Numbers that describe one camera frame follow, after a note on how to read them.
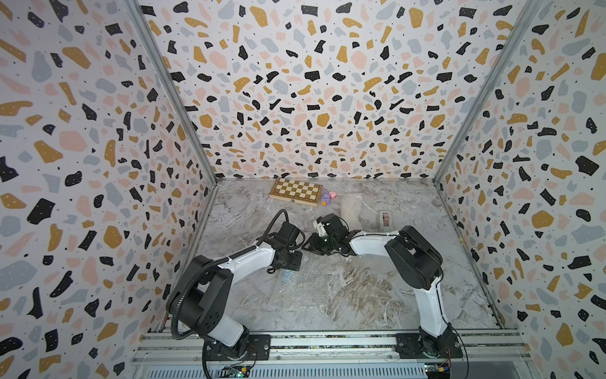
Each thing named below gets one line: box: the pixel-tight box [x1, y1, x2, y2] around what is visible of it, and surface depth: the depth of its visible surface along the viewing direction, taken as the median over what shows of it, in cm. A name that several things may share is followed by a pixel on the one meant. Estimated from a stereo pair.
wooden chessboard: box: [268, 177, 324, 208], surface depth 115 cm
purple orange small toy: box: [321, 189, 331, 207], surface depth 112 cm
